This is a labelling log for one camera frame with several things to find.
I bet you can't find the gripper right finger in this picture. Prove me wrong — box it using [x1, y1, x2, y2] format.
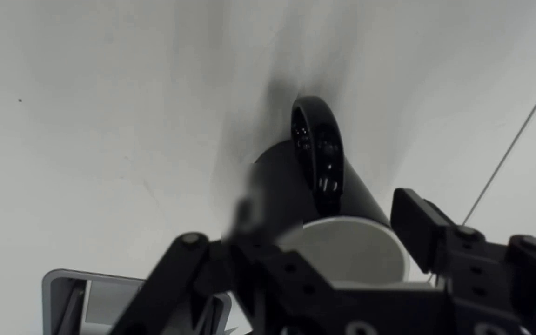
[390, 188, 536, 335]

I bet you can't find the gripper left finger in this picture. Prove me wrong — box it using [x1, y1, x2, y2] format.
[110, 195, 338, 335]

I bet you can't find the black mug with white inside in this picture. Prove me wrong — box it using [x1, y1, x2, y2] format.
[248, 95, 411, 285]

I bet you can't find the grey metal frame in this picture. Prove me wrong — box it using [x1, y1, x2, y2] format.
[42, 268, 232, 335]

